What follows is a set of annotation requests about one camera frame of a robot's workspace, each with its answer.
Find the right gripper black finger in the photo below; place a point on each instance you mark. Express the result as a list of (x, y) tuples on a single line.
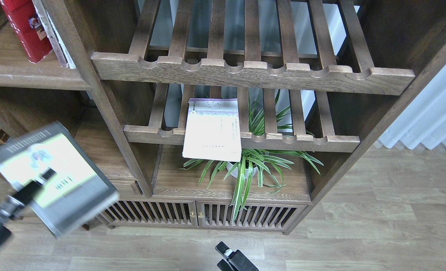
[(236, 259)]

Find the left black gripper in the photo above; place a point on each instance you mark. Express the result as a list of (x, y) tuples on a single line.
[(12, 206)]

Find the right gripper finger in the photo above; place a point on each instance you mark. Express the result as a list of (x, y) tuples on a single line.
[(224, 266)]

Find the yellow and black thick book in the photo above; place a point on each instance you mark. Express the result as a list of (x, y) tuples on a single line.
[(76, 193)]

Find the pale lilac paperback book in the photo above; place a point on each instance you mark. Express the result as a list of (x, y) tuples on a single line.
[(212, 130)]

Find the red paperback book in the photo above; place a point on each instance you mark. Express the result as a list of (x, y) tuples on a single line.
[(23, 18)]

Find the green spider plant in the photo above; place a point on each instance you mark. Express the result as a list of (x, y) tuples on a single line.
[(265, 164)]

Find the upright white-spined book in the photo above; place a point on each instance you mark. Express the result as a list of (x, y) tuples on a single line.
[(59, 48)]

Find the dark wooden bookshelf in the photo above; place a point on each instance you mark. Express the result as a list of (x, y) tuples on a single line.
[(373, 58)]

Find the white curtain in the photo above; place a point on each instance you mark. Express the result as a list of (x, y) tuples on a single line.
[(423, 122)]

